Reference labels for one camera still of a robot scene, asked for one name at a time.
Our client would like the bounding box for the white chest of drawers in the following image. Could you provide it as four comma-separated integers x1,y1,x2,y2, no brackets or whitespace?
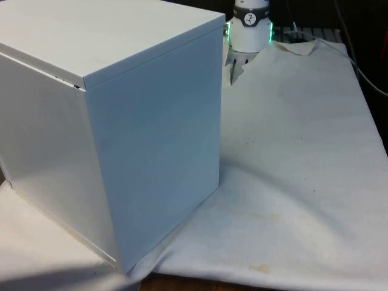
0,0,227,273

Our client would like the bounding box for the white cable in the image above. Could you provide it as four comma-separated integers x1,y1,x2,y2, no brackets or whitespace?
287,0,321,42

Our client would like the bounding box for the grey cable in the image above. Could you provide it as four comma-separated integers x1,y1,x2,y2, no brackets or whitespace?
338,0,388,98

